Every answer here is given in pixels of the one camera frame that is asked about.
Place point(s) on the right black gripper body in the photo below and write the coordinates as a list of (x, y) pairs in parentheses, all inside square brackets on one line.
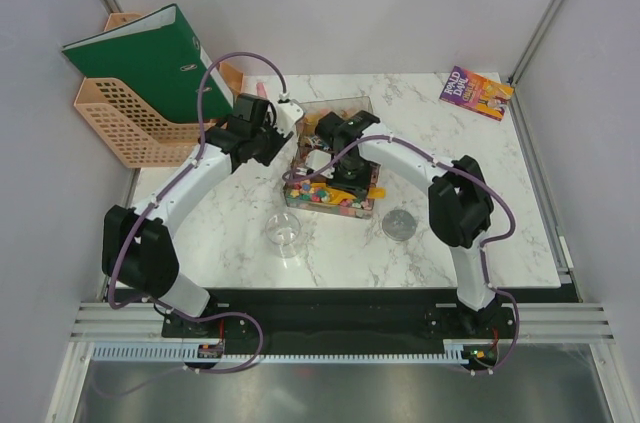
[(352, 174)]

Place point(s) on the peach plastic file rack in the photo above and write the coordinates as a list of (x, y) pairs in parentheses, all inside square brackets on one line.
[(137, 134)]

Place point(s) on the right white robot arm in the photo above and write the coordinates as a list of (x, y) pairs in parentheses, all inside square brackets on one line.
[(459, 205)]

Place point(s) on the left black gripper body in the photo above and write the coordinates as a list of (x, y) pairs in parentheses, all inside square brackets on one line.
[(269, 143)]

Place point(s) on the clear plastic cup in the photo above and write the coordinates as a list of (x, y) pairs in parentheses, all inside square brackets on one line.
[(283, 232)]

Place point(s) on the Roald Dahl book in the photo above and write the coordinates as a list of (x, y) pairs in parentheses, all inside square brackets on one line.
[(471, 91)]

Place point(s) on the white slotted cable duct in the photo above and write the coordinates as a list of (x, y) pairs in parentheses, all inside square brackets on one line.
[(192, 352)]

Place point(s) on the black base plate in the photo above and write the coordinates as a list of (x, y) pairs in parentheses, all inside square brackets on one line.
[(344, 319)]

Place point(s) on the yellow plastic scoop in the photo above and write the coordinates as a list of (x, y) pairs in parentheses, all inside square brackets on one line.
[(336, 196)]

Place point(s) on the pink highlighter pen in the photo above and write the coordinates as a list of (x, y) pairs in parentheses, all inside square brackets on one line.
[(261, 91)]

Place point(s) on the clear four-compartment candy box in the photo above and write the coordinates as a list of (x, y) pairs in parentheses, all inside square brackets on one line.
[(307, 195)]

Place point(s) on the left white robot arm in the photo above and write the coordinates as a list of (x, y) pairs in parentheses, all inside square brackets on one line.
[(138, 248)]

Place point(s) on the green ring binder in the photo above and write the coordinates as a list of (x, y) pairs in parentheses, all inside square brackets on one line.
[(158, 56)]

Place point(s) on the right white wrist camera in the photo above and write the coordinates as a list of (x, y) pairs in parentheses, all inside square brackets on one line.
[(318, 161)]

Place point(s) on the clear round lid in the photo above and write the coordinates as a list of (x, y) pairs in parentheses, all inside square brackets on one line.
[(399, 225)]

